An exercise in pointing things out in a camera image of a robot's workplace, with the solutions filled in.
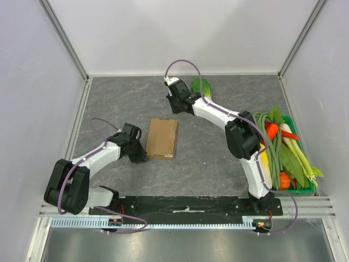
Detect yellow napa cabbage toy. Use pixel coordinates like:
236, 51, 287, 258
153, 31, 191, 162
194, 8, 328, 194
260, 149, 275, 188

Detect brown cardboard express box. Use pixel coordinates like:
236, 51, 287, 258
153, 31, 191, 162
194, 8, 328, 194
146, 118, 178, 160

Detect orange pumpkin toy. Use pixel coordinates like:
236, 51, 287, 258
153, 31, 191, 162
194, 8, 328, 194
279, 172, 291, 190

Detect orange carrot toy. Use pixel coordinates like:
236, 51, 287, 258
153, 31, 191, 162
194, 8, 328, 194
266, 123, 279, 140

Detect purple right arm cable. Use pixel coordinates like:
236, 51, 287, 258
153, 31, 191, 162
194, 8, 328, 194
164, 59, 298, 236

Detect green leaf vegetable toy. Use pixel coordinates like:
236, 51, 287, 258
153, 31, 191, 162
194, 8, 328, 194
280, 144, 310, 189

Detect green long beans bundle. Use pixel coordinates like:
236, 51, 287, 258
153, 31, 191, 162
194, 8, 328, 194
253, 108, 284, 190

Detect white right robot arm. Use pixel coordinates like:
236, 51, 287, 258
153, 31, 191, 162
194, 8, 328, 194
164, 77, 274, 215

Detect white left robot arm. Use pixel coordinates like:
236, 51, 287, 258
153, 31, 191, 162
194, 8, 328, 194
44, 123, 149, 215

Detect red chili pepper toy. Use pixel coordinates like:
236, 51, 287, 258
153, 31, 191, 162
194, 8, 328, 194
281, 130, 300, 141

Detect green plastic basket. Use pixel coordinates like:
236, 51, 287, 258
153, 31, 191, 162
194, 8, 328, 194
260, 116, 315, 194

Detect green bok choy toy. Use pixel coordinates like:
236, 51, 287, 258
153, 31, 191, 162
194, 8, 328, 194
191, 78, 213, 100

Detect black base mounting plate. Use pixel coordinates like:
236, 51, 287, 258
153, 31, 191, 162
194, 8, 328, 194
88, 195, 284, 222

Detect blue slotted cable duct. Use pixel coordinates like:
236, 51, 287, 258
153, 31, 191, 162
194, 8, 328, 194
50, 217, 270, 231

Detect green celery toy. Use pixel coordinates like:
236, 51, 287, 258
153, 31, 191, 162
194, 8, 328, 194
280, 123, 323, 188

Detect aluminium frame rail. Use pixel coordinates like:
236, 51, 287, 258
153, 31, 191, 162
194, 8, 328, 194
26, 196, 348, 261

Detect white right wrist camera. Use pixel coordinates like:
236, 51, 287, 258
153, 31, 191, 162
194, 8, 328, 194
164, 76, 180, 86

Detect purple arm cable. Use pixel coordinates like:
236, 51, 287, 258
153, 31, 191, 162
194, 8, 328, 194
57, 117, 148, 235
164, 59, 298, 236

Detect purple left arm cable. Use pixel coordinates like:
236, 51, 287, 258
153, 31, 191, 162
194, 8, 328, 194
57, 117, 148, 235

